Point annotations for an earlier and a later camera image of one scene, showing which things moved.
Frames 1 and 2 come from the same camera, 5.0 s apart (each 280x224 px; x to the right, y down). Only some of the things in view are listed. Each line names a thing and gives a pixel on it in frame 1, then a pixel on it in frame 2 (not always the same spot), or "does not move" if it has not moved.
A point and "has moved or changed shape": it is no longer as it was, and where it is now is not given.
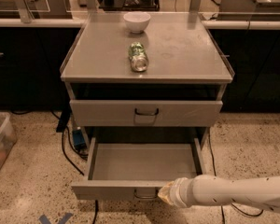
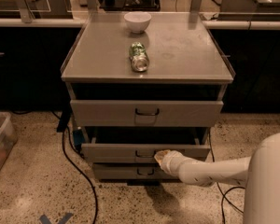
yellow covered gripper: (179, 192) to (172, 162)
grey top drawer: (104, 113) does not move
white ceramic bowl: (136, 21) does not move
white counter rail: (80, 22) does not move
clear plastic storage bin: (3, 139) does not move
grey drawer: (133, 168) has moved or changed shape
